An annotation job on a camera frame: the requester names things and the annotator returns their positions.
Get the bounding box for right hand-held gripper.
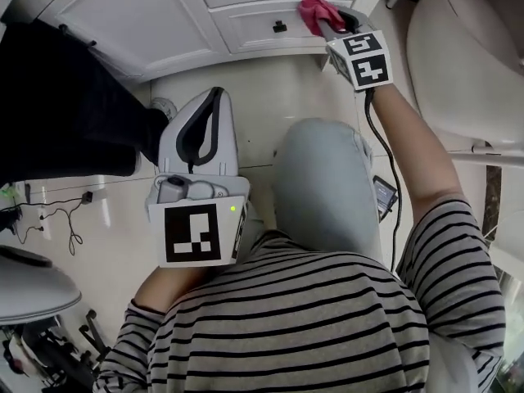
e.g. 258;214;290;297
319;6;395;93

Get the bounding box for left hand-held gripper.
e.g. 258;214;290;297
146;86;251;269

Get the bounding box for pink knitted cloth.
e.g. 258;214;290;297
297;0;346;37

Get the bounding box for person's right forearm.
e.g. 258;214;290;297
369;83;464;221

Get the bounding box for person's left forearm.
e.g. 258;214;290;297
132;264;215;315

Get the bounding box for white toilet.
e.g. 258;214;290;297
406;0;524;147

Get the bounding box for white vanity cabinet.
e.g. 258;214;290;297
0;0;369;84

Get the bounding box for light blue jeans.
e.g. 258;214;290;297
237;117;384;258

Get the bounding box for white cabinet door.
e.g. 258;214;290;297
54;0;219;75

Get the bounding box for black box device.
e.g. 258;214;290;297
371;174;399;223

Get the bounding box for white rounded appliance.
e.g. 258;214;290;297
0;243;83;328

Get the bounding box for black wheeled stand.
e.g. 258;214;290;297
0;308;112;393

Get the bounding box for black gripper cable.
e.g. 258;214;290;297
364;89;404;273

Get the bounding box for black floor cable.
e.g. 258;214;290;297
0;194;96;257

